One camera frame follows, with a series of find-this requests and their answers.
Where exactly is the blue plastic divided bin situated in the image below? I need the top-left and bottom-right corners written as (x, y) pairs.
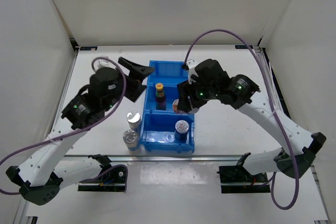
top-left (140, 60), bottom-right (195, 153)

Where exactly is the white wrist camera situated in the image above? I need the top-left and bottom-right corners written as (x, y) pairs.
top-left (181, 59), bottom-right (198, 84)
top-left (91, 57), bottom-right (111, 72)

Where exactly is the purple cable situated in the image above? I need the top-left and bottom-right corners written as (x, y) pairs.
top-left (0, 57), bottom-right (128, 195)
top-left (182, 28), bottom-right (300, 210)

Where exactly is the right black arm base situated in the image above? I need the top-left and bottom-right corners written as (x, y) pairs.
top-left (217, 166), bottom-right (270, 194)

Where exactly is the aluminium table frame rail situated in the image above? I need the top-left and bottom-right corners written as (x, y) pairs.
top-left (256, 47), bottom-right (301, 162)

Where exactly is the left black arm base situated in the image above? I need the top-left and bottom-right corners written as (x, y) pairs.
top-left (77, 164), bottom-right (128, 193)

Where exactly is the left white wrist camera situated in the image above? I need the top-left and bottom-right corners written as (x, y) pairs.
top-left (91, 57), bottom-right (111, 72)

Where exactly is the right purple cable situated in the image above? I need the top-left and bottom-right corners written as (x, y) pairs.
top-left (182, 28), bottom-right (300, 210)

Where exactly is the silver can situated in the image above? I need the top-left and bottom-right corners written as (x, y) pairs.
top-left (122, 130), bottom-right (140, 151)
top-left (127, 111), bottom-right (142, 132)

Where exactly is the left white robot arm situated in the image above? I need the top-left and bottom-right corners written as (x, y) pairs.
top-left (6, 57), bottom-right (155, 206)

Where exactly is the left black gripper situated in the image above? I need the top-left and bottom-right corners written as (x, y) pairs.
top-left (101, 57), bottom-right (155, 112)

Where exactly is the silver can front left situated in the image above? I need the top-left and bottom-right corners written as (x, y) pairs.
top-left (122, 130), bottom-right (140, 151)

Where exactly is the silver can rear left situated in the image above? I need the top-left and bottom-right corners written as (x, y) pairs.
top-left (127, 111), bottom-right (142, 132)

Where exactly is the sauce bottle yellow cap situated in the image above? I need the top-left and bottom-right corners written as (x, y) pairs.
top-left (155, 83), bottom-right (166, 110)

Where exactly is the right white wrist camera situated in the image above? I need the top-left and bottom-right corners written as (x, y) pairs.
top-left (181, 59), bottom-right (198, 84)

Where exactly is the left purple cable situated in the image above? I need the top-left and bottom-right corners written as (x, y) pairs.
top-left (0, 57), bottom-right (128, 195)

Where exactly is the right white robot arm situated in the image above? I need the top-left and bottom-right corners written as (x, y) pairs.
top-left (177, 59), bottom-right (326, 182)

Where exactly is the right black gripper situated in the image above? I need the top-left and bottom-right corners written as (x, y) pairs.
top-left (176, 76), bottom-right (217, 113)

